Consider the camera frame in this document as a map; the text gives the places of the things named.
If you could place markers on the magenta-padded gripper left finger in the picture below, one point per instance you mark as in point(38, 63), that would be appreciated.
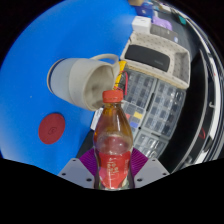
point(78, 173)

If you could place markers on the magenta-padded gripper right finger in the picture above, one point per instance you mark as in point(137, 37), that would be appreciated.
point(150, 172)

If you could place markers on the clear bottle with red cap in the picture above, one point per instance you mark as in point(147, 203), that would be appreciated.
point(112, 166)

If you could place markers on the flat round red coaster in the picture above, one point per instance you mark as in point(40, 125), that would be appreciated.
point(51, 128)

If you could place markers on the black workbench shelf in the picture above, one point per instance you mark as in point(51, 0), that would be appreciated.
point(196, 133)

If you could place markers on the beige ceramic mug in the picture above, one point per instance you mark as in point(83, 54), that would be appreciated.
point(73, 80)

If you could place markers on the yellow multimeter with red leads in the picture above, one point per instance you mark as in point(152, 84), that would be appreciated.
point(120, 71)

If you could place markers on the beige perforated tray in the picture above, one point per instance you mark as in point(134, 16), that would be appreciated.
point(180, 63)

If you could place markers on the black oblong speaker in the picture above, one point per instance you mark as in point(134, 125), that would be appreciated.
point(148, 58)

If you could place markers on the grey box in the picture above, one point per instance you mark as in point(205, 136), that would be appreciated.
point(165, 34)

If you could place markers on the small white box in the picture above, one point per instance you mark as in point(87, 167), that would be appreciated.
point(141, 24)

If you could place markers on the purple box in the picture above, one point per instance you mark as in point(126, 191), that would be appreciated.
point(162, 23)

